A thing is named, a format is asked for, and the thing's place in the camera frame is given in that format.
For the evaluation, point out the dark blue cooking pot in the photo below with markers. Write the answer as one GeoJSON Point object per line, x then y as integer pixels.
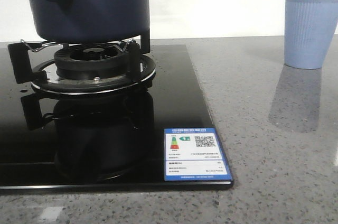
{"type": "Point", "coordinates": [89, 21]}

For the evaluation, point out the light blue ribbed cup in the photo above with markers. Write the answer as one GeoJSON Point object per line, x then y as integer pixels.
{"type": "Point", "coordinates": [309, 29]}

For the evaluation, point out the black pot support grate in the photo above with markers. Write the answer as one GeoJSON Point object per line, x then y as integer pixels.
{"type": "Point", "coordinates": [43, 77]}

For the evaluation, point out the blue energy label sticker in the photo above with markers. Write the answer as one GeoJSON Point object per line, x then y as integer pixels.
{"type": "Point", "coordinates": [194, 154]}

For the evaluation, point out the black round gas burner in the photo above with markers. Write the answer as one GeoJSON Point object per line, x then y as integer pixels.
{"type": "Point", "coordinates": [87, 61]}

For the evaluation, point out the black glass gas stove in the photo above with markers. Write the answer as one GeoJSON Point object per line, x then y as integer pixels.
{"type": "Point", "coordinates": [111, 142]}

